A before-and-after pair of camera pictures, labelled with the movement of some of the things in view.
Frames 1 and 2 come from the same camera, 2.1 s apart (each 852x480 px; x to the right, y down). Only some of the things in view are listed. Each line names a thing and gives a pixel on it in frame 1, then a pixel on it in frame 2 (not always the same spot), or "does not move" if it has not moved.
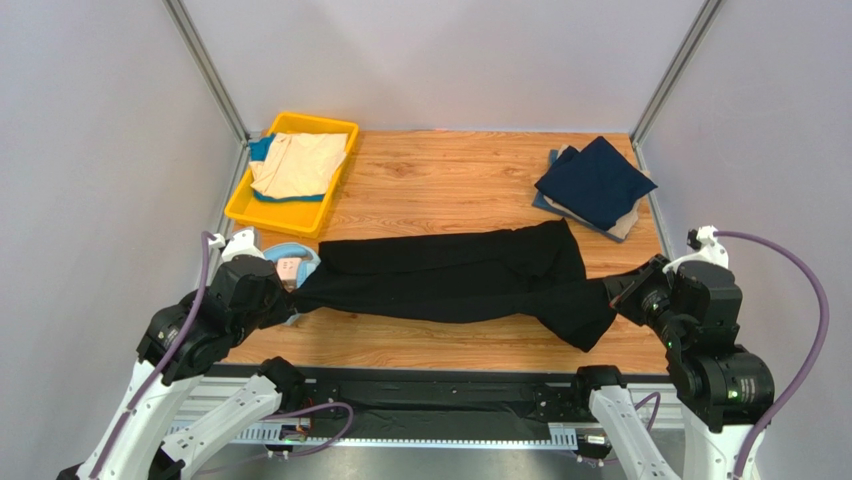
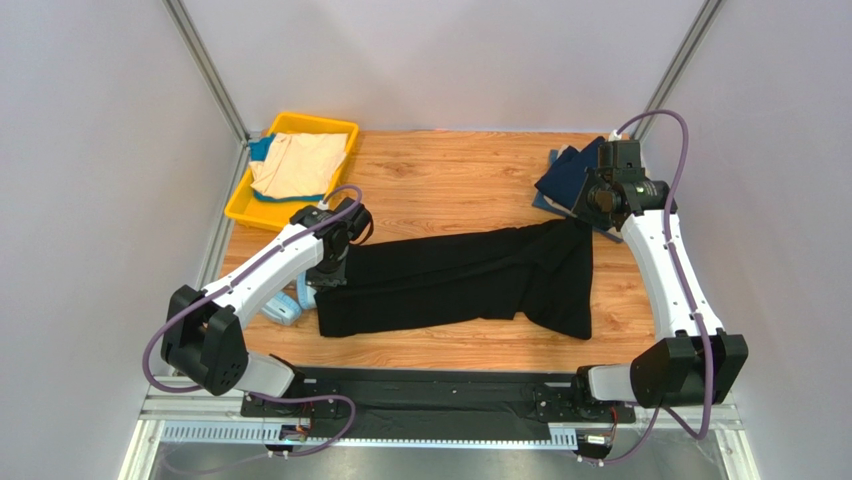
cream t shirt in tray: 298,164 does not move
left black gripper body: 276,309 → 329,273
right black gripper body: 634,292 → 584,202
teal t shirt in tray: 258,150 does not move
